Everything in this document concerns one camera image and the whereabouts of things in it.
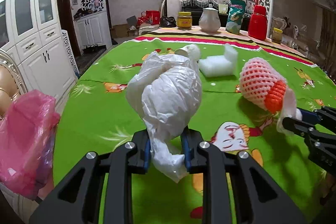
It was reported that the red gift box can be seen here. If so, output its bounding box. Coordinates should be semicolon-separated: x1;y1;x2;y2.
142;10;160;26

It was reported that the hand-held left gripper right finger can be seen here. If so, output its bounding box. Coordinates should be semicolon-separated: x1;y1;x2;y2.
181;130;307;224

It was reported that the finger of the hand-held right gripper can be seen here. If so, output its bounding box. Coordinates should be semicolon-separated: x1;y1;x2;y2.
282;116;336;138
297;106;336;124

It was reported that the white paper cup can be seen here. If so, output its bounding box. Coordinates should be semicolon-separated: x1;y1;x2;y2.
175;44;201;62

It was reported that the orange foam fruit net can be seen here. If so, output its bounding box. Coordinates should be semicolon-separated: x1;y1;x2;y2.
265;81;288;113

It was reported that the green snack bag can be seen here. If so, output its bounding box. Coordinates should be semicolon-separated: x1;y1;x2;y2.
226;0;247;35

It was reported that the white shoe cabinet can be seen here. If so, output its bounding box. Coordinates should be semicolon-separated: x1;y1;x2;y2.
74;10;112;50

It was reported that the pink foam fruit net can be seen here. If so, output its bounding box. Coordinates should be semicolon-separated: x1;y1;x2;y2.
239;57;286;109

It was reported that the white plastic bag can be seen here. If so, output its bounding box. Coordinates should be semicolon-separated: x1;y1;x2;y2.
125;51;202;183

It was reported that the white blue printed panel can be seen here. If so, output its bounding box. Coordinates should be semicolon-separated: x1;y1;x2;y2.
62;30;79;77

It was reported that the pink plastic bag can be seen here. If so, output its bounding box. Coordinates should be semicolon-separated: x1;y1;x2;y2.
0;89;61;199

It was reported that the yellow lidded jar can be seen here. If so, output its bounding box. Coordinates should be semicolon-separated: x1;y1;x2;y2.
177;11;193;30

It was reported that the white ceramic jug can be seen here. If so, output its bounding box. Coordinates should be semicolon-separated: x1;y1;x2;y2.
199;4;221;33

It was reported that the ornate cream padded chair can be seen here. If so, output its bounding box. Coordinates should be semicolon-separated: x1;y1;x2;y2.
0;49;29;122

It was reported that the white foam packing piece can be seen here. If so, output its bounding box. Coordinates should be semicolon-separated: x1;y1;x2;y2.
198;44;238;77

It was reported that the tall white glass-door cabinet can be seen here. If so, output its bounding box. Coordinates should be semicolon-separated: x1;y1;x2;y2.
0;0;78;114

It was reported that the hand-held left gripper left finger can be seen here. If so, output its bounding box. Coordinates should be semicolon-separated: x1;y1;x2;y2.
29;130;151;224

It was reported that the white foam fruit net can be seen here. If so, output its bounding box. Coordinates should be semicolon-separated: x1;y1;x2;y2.
277;89;302;135

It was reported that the small yellow-lid glass jar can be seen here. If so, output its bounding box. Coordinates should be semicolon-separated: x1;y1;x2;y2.
271;27;283;44

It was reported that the brown cardboard box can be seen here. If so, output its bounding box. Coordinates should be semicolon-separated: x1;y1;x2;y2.
112;25;132;38

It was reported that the dark wooden door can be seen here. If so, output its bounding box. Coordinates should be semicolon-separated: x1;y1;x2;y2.
56;0;82;56

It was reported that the row of dark shoes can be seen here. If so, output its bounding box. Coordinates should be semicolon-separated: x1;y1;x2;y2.
81;44;101;54

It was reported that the ornate cream sofa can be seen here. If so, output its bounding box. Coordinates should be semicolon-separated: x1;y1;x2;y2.
272;15;336;75

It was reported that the red thermos flask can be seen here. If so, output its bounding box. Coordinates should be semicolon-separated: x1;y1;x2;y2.
247;5;269;40

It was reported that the green printed tablecloth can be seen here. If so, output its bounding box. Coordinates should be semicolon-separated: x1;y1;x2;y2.
51;26;336;224

